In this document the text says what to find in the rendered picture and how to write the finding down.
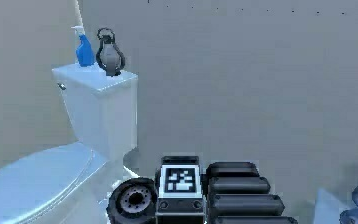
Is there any blue spray bottle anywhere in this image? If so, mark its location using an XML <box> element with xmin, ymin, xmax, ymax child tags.
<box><xmin>71</xmin><ymin>25</ymin><xmax>96</xmax><ymax>68</ymax></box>

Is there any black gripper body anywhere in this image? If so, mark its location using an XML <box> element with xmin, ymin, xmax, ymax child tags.
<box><xmin>106</xmin><ymin>177</ymin><xmax>159</xmax><ymax>224</ymax></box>

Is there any white toilet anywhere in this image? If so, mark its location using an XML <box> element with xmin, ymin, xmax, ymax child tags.
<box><xmin>0</xmin><ymin>62</ymin><xmax>141</xmax><ymax>224</ymax></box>

